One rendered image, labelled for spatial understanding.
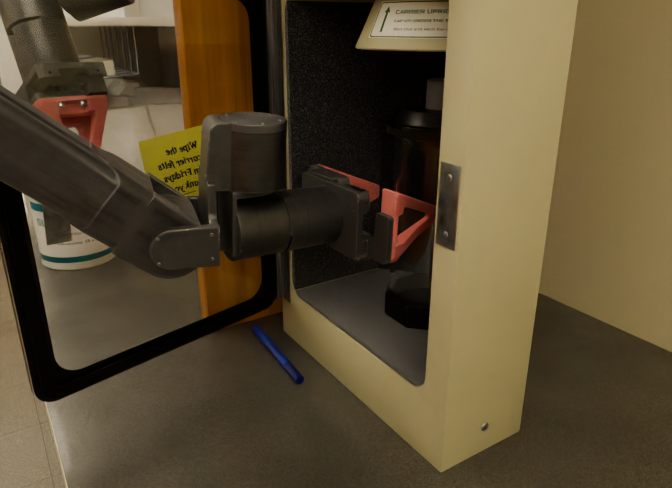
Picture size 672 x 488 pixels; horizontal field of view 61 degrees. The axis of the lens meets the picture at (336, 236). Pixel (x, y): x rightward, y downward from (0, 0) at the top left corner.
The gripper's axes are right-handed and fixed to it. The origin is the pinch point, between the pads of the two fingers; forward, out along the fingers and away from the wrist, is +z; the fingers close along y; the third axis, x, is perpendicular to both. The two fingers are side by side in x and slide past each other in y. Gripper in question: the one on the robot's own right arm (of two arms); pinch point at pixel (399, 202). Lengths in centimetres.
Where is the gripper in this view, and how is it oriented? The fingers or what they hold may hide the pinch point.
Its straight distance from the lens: 60.7
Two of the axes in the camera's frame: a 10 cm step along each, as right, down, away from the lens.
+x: -0.3, 9.4, 3.3
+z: 8.4, -1.6, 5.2
